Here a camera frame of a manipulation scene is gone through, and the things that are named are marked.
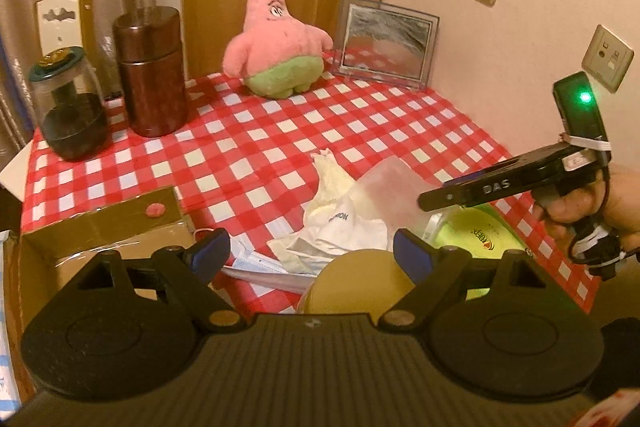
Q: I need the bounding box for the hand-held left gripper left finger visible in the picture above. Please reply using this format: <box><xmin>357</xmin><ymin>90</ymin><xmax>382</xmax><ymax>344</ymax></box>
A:
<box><xmin>60</xmin><ymin>228</ymin><xmax>248</xmax><ymax>333</ymax></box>

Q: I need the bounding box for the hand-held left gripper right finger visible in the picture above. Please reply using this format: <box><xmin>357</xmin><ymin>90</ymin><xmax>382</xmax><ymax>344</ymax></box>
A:
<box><xmin>377</xmin><ymin>228</ymin><xmax>566</xmax><ymax>333</ymax></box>

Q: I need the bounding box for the green tissue pack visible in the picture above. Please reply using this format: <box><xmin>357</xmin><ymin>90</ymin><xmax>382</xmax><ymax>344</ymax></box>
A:
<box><xmin>430</xmin><ymin>202</ymin><xmax>531</xmax><ymax>303</ymax></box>

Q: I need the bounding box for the white face mask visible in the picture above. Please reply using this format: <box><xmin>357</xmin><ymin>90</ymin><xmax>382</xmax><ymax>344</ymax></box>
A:
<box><xmin>192</xmin><ymin>227</ymin><xmax>321</xmax><ymax>293</ymax></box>

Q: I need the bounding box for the clear plastic bag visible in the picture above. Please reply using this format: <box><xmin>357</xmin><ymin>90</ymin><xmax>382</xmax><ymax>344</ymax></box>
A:
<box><xmin>350</xmin><ymin>157</ymin><xmax>441</xmax><ymax>248</ymax></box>

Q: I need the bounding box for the white wrapper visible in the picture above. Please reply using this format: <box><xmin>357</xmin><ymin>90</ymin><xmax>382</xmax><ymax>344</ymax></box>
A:
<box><xmin>267</xmin><ymin>197</ymin><xmax>396</xmax><ymax>268</ymax></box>

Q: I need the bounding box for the pale green cloth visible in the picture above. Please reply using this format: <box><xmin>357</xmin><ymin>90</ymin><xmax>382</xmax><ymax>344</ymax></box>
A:
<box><xmin>310</xmin><ymin>148</ymin><xmax>361</xmax><ymax>218</ymax></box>

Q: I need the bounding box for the brown cardboard box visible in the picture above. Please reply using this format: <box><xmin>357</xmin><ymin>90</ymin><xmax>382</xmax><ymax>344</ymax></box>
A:
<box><xmin>0</xmin><ymin>186</ymin><xmax>236</xmax><ymax>408</ymax></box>

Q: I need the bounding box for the person's right hand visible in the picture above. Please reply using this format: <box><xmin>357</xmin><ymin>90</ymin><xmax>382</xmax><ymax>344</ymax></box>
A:
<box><xmin>532</xmin><ymin>162</ymin><xmax>640</xmax><ymax>258</ymax></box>

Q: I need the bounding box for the nut jar with gold lid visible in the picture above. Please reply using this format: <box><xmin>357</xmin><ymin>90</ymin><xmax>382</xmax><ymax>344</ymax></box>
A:
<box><xmin>299</xmin><ymin>249</ymin><xmax>418</xmax><ymax>315</ymax></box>

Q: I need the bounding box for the red checked tablecloth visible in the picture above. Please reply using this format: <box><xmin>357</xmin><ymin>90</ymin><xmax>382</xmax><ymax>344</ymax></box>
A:
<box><xmin>20</xmin><ymin>49</ymin><xmax>601</xmax><ymax>323</ymax></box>

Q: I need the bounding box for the copper metal canister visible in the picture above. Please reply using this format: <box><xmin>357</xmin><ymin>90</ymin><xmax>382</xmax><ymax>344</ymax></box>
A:
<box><xmin>112</xmin><ymin>5</ymin><xmax>190</xmax><ymax>138</ymax></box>

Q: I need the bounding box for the glass jar with dark lid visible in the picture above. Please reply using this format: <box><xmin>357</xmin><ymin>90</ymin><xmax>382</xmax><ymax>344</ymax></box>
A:
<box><xmin>28</xmin><ymin>47</ymin><xmax>111</xmax><ymax>162</ymax></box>

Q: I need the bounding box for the pink starfish plush toy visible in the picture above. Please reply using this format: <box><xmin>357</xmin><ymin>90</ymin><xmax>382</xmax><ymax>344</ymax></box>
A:
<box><xmin>222</xmin><ymin>0</ymin><xmax>334</xmax><ymax>99</ymax></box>

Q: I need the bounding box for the white wooden chair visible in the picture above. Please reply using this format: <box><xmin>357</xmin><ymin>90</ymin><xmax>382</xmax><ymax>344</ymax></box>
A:
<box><xmin>0</xmin><ymin>0</ymin><xmax>96</xmax><ymax>202</ymax></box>

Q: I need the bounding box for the gold wall socket with switch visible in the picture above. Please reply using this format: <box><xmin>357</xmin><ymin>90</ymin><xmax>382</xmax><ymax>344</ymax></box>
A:
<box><xmin>581</xmin><ymin>24</ymin><xmax>635</xmax><ymax>94</ymax></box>

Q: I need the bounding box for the clear picture frame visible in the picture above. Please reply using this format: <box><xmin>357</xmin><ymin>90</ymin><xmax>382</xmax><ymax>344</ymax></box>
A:
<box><xmin>330</xmin><ymin>0</ymin><xmax>442</xmax><ymax>92</ymax></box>

